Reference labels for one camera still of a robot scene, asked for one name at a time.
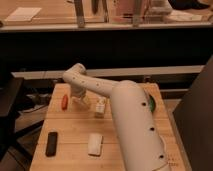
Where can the black rectangular device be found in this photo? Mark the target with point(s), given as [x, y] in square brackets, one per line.
[51, 144]

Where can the green bowl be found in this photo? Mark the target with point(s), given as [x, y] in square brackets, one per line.
[152, 103]

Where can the white bottle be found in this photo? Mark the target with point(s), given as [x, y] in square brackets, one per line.
[100, 107]

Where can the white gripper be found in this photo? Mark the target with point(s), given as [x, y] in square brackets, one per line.
[80, 97]

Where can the white paper sheet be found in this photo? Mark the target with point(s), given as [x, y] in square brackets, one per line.
[23, 14]

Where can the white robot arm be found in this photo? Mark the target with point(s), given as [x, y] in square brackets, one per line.
[141, 146]

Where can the white sponge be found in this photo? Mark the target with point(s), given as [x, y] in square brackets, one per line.
[95, 144]

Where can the white paper cup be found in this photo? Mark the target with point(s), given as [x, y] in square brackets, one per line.
[163, 144]

